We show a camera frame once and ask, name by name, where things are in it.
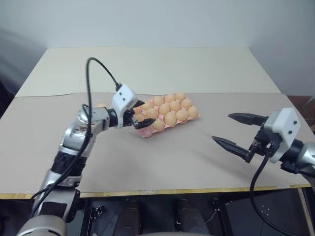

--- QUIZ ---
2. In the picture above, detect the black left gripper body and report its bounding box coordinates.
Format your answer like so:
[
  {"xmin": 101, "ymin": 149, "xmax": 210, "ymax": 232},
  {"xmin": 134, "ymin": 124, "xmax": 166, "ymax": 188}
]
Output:
[{"xmin": 122, "ymin": 108, "xmax": 139, "ymax": 129}]

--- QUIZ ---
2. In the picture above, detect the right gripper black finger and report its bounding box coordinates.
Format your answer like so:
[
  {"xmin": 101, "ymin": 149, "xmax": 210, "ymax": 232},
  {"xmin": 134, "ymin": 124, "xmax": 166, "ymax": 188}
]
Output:
[
  {"xmin": 227, "ymin": 113, "xmax": 269, "ymax": 127},
  {"xmin": 212, "ymin": 136, "xmax": 255, "ymax": 163}
]

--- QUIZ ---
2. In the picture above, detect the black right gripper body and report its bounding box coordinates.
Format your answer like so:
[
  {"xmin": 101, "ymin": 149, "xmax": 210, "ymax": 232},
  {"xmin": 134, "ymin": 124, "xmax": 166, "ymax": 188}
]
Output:
[{"xmin": 248, "ymin": 126, "xmax": 282, "ymax": 161}]

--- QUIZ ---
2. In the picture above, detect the pink egg carton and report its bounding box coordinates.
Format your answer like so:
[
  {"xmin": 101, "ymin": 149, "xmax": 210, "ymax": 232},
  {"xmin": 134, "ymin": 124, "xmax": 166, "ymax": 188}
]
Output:
[{"xmin": 134, "ymin": 92, "xmax": 200, "ymax": 138}]

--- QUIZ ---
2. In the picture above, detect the black panel with white dots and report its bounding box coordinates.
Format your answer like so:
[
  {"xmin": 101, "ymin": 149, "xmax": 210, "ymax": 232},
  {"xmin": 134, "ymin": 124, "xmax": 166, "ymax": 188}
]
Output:
[{"xmin": 225, "ymin": 191, "xmax": 306, "ymax": 236}]

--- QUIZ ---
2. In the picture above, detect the wooden table leg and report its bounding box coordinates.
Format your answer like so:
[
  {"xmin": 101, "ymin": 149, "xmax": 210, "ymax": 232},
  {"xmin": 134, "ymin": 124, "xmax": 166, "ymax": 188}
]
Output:
[{"xmin": 296, "ymin": 188, "xmax": 312, "ymax": 236}]

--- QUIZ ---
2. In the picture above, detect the dark rounded shape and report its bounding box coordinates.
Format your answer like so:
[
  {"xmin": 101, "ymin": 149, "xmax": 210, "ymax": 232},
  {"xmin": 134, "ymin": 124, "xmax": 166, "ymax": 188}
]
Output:
[
  {"xmin": 118, "ymin": 200, "xmax": 145, "ymax": 236},
  {"xmin": 173, "ymin": 198, "xmax": 197, "ymax": 232}
]

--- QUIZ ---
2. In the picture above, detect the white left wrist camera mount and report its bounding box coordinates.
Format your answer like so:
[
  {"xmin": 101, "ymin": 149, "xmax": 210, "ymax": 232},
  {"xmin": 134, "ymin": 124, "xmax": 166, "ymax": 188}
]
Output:
[{"xmin": 111, "ymin": 84, "xmax": 140, "ymax": 129}]

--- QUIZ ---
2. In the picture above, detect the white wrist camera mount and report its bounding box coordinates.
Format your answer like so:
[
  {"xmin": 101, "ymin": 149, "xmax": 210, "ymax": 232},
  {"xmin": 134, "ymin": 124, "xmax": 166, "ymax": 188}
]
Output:
[
  {"xmin": 111, "ymin": 84, "xmax": 140, "ymax": 129},
  {"xmin": 262, "ymin": 107, "xmax": 301, "ymax": 164}
]

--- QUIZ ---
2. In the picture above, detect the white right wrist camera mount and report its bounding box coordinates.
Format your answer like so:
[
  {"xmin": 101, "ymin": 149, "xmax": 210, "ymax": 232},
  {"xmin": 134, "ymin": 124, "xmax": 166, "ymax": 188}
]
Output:
[{"xmin": 262, "ymin": 107, "xmax": 301, "ymax": 164}]

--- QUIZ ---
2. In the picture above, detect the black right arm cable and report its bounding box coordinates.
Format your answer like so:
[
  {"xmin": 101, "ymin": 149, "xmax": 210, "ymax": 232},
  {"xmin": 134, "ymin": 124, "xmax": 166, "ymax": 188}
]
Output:
[{"xmin": 249, "ymin": 153, "xmax": 300, "ymax": 236}]

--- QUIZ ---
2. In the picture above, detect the black metal table bracket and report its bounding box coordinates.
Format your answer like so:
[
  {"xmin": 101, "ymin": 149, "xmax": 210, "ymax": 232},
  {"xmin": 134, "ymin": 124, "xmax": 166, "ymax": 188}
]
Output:
[
  {"xmin": 211, "ymin": 198, "xmax": 222, "ymax": 225},
  {"xmin": 82, "ymin": 206, "xmax": 104, "ymax": 236}
]

